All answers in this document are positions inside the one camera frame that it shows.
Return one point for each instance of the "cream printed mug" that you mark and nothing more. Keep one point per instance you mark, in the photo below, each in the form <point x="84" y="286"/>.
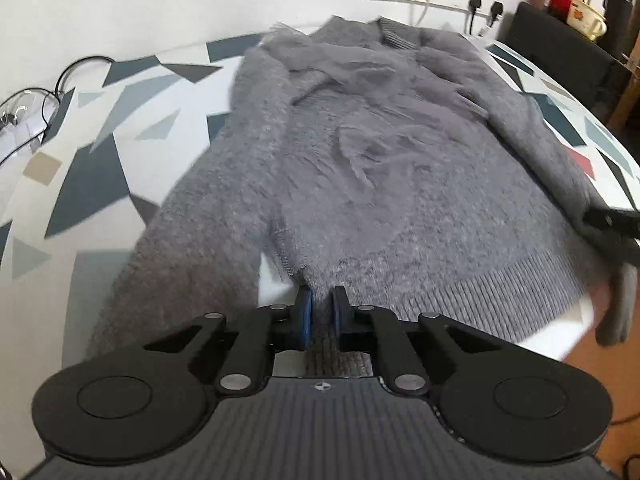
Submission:
<point x="586" y="17"/>

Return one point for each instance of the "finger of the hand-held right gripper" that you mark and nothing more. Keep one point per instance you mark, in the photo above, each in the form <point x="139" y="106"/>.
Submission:
<point x="615" y="222"/>

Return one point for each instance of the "dark side cabinet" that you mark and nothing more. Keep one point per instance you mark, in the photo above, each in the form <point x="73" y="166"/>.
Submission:
<point x="555" y="50"/>

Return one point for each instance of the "wooden furniture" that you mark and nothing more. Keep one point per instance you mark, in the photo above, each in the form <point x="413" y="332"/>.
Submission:
<point x="625" y="95"/>

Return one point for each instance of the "grey fuzzy knit sweater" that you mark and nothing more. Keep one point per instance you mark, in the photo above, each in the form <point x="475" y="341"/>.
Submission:
<point x="350" y="185"/>

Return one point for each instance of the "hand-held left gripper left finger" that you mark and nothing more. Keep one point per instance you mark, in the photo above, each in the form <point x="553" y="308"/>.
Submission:
<point x="303" y="321"/>

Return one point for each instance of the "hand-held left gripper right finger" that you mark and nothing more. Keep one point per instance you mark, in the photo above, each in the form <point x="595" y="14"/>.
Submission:
<point x="340" y="318"/>

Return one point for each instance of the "black power plug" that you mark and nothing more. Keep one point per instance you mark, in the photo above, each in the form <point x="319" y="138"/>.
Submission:
<point x="475" y="3"/>
<point x="496" y="9"/>

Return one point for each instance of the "geometric patterned tablecloth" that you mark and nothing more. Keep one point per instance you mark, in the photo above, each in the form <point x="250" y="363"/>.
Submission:
<point x="75" y="175"/>

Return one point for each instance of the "dark thermos bottle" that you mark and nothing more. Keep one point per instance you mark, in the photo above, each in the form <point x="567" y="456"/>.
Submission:
<point x="619" y="2"/>

